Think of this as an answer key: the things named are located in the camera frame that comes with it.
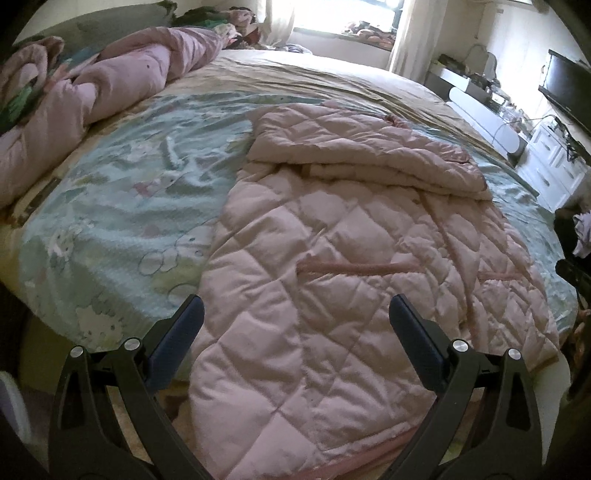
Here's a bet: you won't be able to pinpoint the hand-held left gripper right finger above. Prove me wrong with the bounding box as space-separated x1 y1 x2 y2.
388 294 543 480

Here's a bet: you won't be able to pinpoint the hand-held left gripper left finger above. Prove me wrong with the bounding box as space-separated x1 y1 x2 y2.
48 294 206 480

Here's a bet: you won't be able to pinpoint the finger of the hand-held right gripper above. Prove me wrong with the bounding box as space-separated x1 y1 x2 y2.
555 260 591 301

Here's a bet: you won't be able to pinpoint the pink quilted jacket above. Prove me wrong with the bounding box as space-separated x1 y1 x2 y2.
188 102 561 474

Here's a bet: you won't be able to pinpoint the clothes on window sill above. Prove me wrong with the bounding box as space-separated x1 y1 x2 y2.
342 21 398 49

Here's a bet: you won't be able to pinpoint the pile of clothes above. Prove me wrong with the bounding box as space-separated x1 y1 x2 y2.
173 4 259 49

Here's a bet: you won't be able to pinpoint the white crumpled cloth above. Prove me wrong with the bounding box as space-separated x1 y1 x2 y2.
573 211 591 258

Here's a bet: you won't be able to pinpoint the dark chair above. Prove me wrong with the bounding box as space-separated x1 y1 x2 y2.
554 207 591 259

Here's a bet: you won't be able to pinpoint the white dresser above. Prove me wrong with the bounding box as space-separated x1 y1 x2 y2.
517 122 589 210

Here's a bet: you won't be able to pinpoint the round bed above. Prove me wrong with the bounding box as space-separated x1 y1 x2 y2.
0 46 580 480

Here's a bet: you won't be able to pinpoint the white plastic object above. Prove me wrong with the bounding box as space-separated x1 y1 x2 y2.
0 374 31 444

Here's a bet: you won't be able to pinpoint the cluster of cosmetic bottles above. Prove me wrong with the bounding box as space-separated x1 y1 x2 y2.
480 76 532 123

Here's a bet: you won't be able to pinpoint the white vanity desk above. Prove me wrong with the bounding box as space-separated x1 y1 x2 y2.
425 55 527 162

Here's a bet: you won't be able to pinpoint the black television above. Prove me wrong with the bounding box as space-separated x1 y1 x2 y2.
538 48 591 137

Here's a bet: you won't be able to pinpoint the vanity mirror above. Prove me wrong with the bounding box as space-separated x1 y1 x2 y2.
464 44 497 75

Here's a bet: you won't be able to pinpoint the pink duvet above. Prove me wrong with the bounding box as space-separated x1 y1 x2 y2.
0 27 225 208

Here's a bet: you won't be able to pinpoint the beige bed sheet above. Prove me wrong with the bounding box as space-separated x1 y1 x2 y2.
152 48 513 162

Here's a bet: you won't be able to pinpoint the green floral quilt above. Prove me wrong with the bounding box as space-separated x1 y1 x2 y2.
0 37 100 134

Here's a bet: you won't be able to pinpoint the white curtain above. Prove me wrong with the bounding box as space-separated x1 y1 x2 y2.
388 0 432 84
259 0 296 47

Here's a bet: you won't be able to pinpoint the window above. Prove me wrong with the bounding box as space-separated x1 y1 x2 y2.
291 0 407 35

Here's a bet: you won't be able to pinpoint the black cable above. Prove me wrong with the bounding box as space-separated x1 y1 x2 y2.
561 124 583 162

